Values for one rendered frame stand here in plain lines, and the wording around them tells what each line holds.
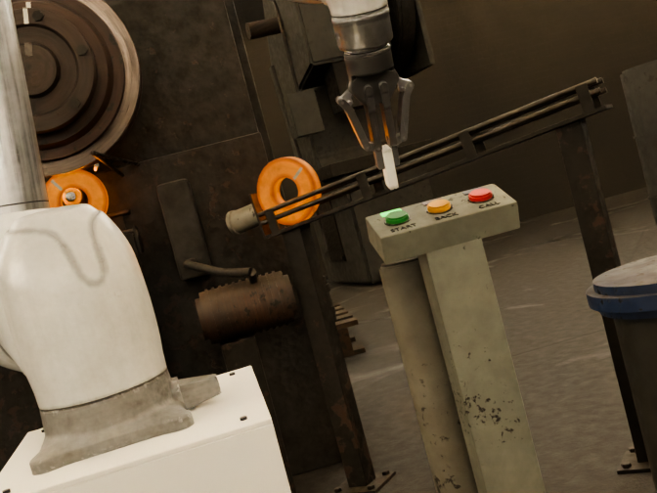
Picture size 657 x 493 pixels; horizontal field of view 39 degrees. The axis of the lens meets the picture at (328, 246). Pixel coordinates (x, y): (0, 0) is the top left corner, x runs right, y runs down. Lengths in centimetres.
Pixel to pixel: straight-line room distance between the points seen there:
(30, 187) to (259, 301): 91
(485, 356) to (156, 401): 67
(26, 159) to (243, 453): 52
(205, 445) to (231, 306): 110
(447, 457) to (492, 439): 16
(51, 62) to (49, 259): 119
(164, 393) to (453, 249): 63
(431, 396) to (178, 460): 81
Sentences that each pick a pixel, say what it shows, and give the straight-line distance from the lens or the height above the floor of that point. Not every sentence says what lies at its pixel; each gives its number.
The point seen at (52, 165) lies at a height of 90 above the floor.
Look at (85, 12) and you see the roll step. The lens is 228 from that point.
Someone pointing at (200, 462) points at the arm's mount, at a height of 43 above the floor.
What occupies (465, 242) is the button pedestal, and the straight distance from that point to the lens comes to 155.
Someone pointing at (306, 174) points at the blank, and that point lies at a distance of 205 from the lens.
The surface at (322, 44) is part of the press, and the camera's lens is 642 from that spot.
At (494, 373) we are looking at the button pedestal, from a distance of 158.
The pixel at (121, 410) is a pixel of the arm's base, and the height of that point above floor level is 50.
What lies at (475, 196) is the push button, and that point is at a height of 61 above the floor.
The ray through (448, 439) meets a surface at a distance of 173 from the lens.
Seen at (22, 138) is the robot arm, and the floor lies 84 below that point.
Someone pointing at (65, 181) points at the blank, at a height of 86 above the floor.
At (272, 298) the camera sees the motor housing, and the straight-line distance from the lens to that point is 207.
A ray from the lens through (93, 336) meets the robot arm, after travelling 104.
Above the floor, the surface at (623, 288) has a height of 43.
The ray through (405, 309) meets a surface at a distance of 168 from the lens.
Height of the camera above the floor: 67
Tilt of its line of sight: 3 degrees down
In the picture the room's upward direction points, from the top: 15 degrees counter-clockwise
